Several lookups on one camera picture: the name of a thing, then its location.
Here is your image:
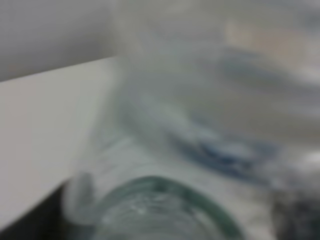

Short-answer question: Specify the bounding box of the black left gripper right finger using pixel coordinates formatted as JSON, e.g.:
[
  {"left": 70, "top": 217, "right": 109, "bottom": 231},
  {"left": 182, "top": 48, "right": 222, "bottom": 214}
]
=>
[{"left": 271, "top": 192, "right": 320, "bottom": 240}]

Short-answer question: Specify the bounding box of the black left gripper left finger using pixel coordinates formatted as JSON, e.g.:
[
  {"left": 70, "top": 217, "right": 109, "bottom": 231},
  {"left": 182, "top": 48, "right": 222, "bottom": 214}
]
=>
[{"left": 0, "top": 186, "right": 70, "bottom": 240}]

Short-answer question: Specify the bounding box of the clear bottle with green label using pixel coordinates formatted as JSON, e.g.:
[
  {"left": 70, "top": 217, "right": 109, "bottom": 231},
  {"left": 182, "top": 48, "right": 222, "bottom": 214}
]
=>
[{"left": 63, "top": 0, "right": 320, "bottom": 240}]

